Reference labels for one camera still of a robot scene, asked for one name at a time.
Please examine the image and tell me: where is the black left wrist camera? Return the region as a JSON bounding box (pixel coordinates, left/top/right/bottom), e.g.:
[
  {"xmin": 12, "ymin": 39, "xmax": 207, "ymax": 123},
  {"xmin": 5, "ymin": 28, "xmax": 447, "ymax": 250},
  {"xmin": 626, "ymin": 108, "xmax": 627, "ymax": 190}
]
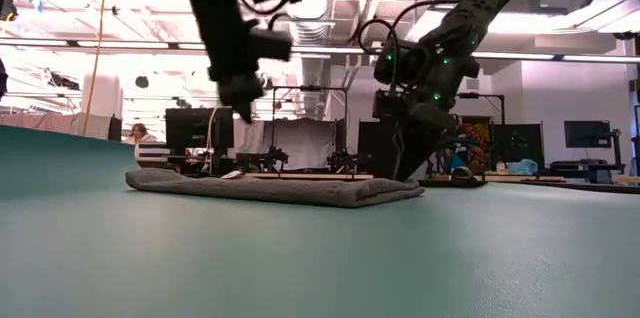
[{"xmin": 248, "ymin": 26, "xmax": 295, "ymax": 63}]

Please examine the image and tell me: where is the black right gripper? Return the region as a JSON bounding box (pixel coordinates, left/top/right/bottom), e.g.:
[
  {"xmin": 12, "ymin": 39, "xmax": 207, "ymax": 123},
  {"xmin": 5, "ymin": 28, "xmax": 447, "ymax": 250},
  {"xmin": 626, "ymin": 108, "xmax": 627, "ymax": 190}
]
[{"xmin": 393, "ymin": 75, "xmax": 469, "ymax": 183}]

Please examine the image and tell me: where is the colourful poster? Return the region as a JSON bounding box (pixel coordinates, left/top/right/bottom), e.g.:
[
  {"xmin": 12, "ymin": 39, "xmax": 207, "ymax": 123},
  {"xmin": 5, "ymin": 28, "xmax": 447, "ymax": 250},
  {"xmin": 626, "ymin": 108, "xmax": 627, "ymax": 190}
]
[{"xmin": 457, "ymin": 122, "xmax": 494, "ymax": 174}]

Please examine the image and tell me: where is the black rounded object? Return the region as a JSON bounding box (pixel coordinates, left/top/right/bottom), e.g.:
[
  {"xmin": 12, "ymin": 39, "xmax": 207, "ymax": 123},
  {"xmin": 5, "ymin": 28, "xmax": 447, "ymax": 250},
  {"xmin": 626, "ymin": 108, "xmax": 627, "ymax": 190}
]
[{"xmin": 449, "ymin": 165, "xmax": 476, "ymax": 182}]

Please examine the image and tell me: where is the pink woven cloth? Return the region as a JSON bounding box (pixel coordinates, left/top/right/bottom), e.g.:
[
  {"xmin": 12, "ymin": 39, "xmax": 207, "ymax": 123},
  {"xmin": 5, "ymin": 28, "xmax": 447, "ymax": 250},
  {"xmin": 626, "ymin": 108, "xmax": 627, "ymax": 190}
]
[{"xmin": 124, "ymin": 166, "xmax": 426, "ymax": 209}]

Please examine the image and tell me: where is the black stand frame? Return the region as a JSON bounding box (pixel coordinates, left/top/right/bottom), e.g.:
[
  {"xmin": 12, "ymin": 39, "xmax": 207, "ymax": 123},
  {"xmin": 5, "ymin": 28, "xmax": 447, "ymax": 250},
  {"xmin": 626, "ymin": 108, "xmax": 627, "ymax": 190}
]
[{"xmin": 269, "ymin": 85, "xmax": 350, "ymax": 172}]

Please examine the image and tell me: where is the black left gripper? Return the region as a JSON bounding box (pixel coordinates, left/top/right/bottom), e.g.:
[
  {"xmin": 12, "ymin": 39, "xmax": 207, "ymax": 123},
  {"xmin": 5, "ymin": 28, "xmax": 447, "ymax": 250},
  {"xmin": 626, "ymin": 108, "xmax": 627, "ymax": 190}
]
[{"xmin": 202, "ymin": 17, "xmax": 267, "ymax": 125}]

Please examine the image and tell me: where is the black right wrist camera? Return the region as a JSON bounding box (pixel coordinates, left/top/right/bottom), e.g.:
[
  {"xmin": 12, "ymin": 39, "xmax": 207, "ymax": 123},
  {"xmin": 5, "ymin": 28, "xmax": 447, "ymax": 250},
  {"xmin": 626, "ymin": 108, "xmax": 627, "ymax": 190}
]
[{"xmin": 372, "ymin": 88, "xmax": 409, "ymax": 120}]

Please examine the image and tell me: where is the person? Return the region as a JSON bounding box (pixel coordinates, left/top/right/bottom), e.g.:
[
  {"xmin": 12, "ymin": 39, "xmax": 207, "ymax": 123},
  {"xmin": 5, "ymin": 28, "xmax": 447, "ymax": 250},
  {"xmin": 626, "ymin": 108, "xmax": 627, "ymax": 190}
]
[{"xmin": 128, "ymin": 122, "xmax": 160, "ymax": 144}]

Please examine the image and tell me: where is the silver ventilation duct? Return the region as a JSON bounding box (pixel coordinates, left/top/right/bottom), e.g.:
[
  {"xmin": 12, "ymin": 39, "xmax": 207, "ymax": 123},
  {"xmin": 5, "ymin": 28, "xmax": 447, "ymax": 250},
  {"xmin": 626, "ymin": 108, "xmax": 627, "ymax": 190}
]
[{"xmin": 292, "ymin": 0, "xmax": 344, "ymax": 119}]

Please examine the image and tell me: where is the white cloth backdrop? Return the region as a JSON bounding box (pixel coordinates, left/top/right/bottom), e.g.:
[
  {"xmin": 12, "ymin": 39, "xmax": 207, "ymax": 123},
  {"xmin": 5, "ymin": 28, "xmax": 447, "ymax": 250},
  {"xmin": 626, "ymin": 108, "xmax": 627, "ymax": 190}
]
[{"xmin": 233, "ymin": 117, "xmax": 346, "ymax": 172}]

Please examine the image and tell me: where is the green table mat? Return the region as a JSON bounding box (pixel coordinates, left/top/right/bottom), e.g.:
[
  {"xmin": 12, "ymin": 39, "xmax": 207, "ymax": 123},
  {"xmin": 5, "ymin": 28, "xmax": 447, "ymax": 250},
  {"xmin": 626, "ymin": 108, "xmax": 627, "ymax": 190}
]
[{"xmin": 0, "ymin": 125, "xmax": 640, "ymax": 318}]

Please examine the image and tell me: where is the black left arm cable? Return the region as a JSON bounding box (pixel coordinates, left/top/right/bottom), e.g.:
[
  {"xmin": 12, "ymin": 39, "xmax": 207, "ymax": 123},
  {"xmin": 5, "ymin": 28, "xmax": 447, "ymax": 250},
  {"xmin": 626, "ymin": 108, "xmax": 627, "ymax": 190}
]
[{"xmin": 235, "ymin": 0, "xmax": 292, "ymax": 32}]

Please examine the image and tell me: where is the white striped box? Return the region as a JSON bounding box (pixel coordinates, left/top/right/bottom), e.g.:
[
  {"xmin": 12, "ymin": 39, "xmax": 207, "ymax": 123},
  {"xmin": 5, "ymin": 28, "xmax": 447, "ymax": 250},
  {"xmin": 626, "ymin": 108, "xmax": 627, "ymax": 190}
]
[{"xmin": 133, "ymin": 141, "xmax": 172, "ymax": 169}]

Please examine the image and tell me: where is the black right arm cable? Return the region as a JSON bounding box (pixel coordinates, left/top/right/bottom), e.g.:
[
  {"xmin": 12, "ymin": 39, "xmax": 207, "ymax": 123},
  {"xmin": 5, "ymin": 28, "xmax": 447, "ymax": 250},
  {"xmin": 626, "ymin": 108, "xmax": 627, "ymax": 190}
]
[{"xmin": 349, "ymin": 0, "xmax": 466, "ymax": 92}]

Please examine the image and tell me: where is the yellow cable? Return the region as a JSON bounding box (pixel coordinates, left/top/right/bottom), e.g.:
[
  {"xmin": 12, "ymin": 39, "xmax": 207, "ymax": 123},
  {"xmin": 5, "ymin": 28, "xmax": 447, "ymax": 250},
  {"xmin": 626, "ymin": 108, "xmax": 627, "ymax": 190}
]
[{"xmin": 81, "ymin": 0, "xmax": 110, "ymax": 138}]

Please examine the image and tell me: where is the blue plastic bag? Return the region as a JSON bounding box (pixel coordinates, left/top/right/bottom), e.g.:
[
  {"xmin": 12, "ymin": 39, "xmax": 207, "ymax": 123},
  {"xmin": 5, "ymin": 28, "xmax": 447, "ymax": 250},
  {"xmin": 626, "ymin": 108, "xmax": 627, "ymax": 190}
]
[{"xmin": 504, "ymin": 158, "xmax": 540, "ymax": 177}]

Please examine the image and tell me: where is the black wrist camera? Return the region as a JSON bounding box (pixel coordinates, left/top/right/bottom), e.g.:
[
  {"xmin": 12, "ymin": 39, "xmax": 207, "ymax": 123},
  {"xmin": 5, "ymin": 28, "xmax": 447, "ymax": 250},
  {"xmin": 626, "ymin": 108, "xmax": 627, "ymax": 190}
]
[
  {"xmin": 248, "ymin": 26, "xmax": 295, "ymax": 63},
  {"xmin": 372, "ymin": 88, "xmax": 409, "ymax": 120}
]

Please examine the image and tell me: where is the wooden background table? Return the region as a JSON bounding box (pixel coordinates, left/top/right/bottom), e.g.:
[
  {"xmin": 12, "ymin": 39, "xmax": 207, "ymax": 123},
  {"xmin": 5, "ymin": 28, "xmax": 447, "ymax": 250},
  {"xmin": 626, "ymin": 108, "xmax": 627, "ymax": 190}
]
[{"xmin": 244, "ymin": 171, "xmax": 375, "ymax": 182}]

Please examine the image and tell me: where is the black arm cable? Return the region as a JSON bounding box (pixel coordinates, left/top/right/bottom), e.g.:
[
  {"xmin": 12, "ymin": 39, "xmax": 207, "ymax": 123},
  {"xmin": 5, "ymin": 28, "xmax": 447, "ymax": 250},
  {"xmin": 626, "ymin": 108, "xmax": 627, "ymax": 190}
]
[
  {"xmin": 349, "ymin": 0, "xmax": 466, "ymax": 92},
  {"xmin": 235, "ymin": 0, "xmax": 292, "ymax": 32}
]

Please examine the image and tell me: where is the black desk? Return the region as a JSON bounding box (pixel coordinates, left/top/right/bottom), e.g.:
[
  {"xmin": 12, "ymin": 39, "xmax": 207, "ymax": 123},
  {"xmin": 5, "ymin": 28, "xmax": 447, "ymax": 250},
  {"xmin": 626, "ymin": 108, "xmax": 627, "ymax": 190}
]
[{"xmin": 547, "ymin": 159, "xmax": 627, "ymax": 185}]

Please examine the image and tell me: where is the black monitor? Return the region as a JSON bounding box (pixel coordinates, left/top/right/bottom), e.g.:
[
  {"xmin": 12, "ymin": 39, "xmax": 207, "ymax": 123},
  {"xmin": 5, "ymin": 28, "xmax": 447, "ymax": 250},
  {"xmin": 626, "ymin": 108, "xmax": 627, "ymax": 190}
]
[
  {"xmin": 164, "ymin": 106, "xmax": 235, "ymax": 157},
  {"xmin": 563, "ymin": 120, "xmax": 612, "ymax": 149},
  {"xmin": 492, "ymin": 122, "xmax": 546, "ymax": 172}
]

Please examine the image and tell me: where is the black panel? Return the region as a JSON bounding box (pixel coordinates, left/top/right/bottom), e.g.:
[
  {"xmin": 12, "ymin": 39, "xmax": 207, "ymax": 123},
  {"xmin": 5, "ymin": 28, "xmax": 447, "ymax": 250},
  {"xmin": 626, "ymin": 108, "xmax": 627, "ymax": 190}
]
[{"xmin": 357, "ymin": 120, "xmax": 401, "ymax": 179}]

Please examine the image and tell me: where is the white column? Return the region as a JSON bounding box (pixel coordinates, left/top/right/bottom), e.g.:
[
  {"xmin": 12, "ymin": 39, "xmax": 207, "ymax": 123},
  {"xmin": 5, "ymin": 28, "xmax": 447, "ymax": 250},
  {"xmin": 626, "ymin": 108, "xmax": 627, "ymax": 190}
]
[{"xmin": 82, "ymin": 71, "xmax": 125, "ymax": 140}]

